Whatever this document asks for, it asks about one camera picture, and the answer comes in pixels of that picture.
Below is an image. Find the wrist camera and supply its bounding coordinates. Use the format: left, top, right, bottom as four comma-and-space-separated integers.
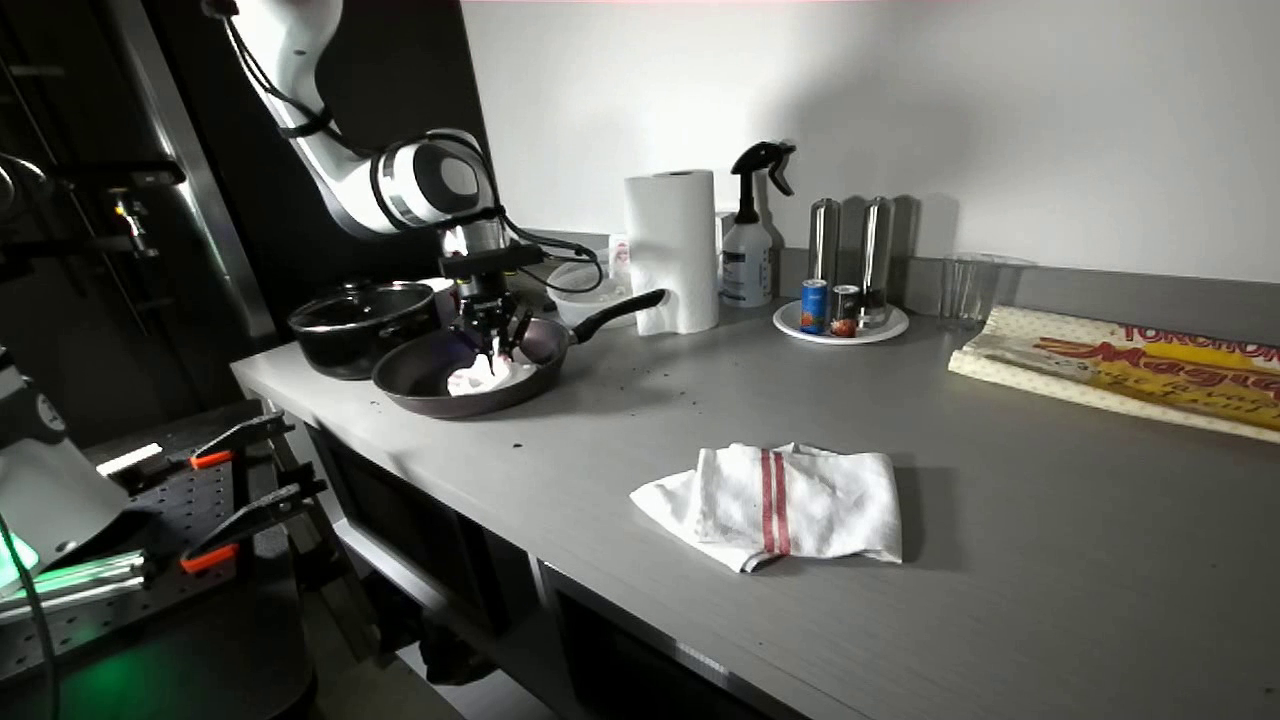
438, 244, 547, 282

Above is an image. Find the white towel with red stripes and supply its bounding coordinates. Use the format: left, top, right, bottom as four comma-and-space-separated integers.
629, 442, 904, 575

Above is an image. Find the dark frying pan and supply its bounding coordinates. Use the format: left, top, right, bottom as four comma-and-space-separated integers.
372, 288, 669, 419

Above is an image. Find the white plate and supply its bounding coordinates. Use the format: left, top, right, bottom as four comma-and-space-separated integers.
772, 297, 911, 346

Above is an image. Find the white plastic bowl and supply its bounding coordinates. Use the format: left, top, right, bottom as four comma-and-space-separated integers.
546, 261, 637, 329

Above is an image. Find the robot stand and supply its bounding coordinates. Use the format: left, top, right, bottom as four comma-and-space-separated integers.
0, 400, 331, 720

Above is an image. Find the steel grinder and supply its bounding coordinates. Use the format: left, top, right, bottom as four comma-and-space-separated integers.
808, 197, 842, 287
861, 195, 895, 327

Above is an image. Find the clear drinking glass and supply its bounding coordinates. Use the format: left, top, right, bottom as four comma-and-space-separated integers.
937, 252, 1004, 327

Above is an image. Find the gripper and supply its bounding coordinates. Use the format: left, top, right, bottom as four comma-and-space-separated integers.
458, 272, 536, 363

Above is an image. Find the black clamp with orange tip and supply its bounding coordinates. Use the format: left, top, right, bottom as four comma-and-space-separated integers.
189, 411, 297, 471
179, 479, 330, 575

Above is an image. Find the black pot with lid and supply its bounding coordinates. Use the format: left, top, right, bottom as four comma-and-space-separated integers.
288, 281, 442, 381

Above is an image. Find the paper towel roll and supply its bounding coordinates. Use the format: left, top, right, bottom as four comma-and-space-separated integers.
624, 169, 721, 337

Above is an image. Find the packaged yellow cloth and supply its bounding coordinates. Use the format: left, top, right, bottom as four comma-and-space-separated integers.
947, 304, 1280, 446

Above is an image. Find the small white cloth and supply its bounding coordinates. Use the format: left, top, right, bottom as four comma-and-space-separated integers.
446, 340, 539, 398

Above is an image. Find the spray bottle with black trigger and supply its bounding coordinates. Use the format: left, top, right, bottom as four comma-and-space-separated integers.
720, 141, 798, 309

